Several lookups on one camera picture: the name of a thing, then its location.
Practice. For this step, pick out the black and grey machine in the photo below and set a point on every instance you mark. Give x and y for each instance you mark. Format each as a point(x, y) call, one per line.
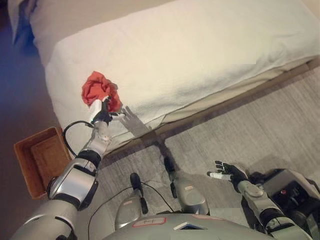
point(290, 190)

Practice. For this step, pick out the wooden bed frame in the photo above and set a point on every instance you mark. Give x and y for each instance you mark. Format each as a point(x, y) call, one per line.
point(225, 101)

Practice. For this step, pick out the silver robot leg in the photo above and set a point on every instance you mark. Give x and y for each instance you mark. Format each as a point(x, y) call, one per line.
point(190, 197)
point(130, 210)

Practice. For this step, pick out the silver left robot leg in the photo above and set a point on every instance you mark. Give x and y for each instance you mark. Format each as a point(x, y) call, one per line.
point(130, 210)

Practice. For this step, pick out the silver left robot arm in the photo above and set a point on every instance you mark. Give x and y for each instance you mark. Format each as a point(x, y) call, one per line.
point(75, 180)

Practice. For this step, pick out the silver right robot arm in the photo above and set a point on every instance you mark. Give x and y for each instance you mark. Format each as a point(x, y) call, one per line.
point(255, 197)

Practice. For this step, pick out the grey robot torso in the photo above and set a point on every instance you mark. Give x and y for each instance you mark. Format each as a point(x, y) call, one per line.
point(162, 228)

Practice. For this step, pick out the bed with beige sheet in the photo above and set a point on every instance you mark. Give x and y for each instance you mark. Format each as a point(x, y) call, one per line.
point(75, 17)

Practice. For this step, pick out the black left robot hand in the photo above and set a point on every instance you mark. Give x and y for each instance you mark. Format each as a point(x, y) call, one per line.
point(101, 115)

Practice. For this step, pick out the silver right robot leg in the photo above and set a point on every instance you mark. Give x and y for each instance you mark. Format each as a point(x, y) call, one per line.
point(190, 197)

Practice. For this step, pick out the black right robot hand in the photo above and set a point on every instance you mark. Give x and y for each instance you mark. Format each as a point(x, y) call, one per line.
point(236, 173)

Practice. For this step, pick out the brown wicker basket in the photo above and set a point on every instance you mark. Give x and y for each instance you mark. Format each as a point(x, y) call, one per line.
point(27, 160)

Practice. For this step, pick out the white terry blanket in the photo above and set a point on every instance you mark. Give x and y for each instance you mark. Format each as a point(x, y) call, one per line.
point(175, 50)

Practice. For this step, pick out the red cloth garment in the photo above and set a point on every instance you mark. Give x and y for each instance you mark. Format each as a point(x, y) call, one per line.
point(96, 86)

